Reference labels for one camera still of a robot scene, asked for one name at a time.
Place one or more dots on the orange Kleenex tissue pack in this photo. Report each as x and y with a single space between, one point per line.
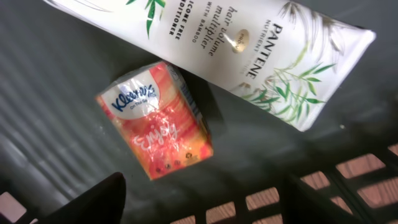
155 114

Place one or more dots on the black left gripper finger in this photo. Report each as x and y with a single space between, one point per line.
103 203

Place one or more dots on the dark grey plastic basket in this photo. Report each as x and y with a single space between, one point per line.
56 142

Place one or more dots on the white Pantene conditioner tube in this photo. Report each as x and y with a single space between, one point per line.
278 55

